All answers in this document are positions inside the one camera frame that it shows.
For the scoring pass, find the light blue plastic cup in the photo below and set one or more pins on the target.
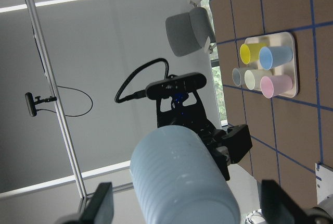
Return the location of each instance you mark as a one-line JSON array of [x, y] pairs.
[[177, 181]]

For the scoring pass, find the cream plastic tray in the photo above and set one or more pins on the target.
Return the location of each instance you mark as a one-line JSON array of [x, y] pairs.
[[290, 68]]

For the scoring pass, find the grey office chair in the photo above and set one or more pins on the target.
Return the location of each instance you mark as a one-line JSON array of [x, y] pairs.
[[189, 32]]

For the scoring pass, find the cream white plastic cup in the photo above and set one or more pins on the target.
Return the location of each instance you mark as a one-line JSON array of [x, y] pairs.
[[253, 78]]

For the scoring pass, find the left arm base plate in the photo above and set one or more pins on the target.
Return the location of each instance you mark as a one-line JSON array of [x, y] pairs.
[[324, 183]]

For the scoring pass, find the grey plastic cup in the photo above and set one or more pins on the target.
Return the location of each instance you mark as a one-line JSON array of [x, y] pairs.
[[238, 76]]

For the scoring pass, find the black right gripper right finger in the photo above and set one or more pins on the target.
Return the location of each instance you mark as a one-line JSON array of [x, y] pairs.
[[278, 207]]

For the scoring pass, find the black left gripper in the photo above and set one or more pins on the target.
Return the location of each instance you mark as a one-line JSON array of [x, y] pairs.
[[225, 147]]

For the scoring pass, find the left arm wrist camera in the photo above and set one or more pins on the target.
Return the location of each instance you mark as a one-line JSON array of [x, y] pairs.
[[179, 84]]

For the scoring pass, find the overhead camera on frame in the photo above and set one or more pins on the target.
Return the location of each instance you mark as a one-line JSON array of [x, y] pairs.
[[31, 102]]

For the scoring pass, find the yellow plastic cup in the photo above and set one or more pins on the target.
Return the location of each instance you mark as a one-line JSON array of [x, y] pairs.
[[249, 53]]

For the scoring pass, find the pink plastic cup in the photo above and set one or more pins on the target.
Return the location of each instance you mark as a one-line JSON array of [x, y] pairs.
[[272, 86]]

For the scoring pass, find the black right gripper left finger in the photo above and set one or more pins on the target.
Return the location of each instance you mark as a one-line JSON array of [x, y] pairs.
[[101, 206]]

